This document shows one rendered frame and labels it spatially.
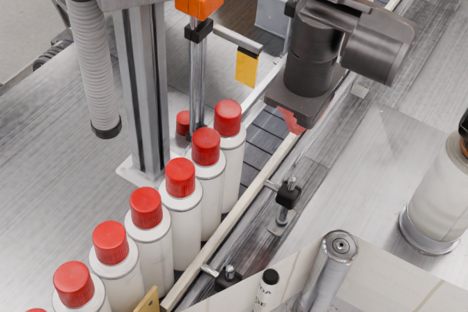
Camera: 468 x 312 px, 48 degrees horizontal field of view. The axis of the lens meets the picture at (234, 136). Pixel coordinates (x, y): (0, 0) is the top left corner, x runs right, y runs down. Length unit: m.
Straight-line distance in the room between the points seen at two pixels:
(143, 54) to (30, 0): 2.05
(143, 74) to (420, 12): 0.79
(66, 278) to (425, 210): 0.47
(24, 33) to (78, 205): 1.71
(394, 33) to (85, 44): 0.30
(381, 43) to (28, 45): 2.02
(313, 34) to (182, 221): 0.26
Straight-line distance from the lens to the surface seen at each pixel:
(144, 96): 0.72
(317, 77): 0.61
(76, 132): 0.95
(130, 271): 0.57
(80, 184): 0.89
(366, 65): 0.56
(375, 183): 0.86
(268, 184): 0.78
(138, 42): 0.65
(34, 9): 2.63
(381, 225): 0.82
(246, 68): 0.67
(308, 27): 0.56
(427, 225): 0.77
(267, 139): 0.87
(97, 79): 0.55
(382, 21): 0.56
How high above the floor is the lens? 1.55
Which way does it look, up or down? 51 degrees down
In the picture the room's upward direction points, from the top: 6 degrees clockwise
